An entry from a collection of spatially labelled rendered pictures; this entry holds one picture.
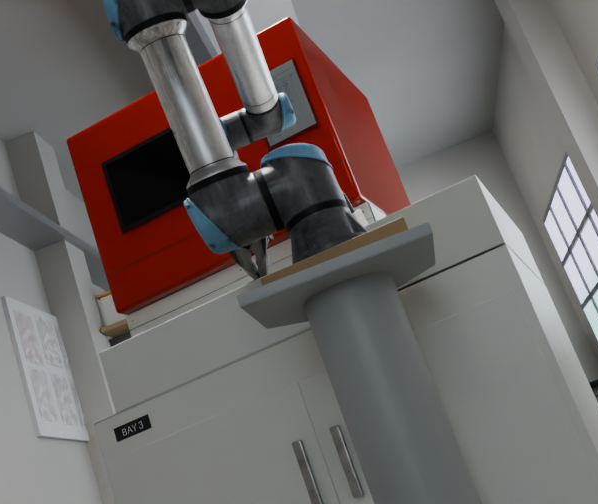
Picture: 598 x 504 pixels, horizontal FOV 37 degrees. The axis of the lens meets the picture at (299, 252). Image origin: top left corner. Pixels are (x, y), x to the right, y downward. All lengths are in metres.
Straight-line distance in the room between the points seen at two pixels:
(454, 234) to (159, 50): 0.65
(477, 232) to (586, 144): 3.77
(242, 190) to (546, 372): 0.64
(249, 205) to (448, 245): 0.42
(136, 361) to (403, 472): 0.77
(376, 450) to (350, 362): 0.14
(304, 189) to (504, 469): 0.62
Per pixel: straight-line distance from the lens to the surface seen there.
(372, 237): 1.46
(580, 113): 5.56
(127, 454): 1.99
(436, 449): 1.44
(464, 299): 1.73
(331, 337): 1.47
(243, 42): 1.76
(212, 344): 1.90
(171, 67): 1.62
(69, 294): 5.68
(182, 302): 2.66
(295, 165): 1.57
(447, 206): 1.77
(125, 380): 2.00
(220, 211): 1.56
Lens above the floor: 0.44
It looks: 17 degrees up
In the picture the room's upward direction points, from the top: 20 degrees counter-clockwise
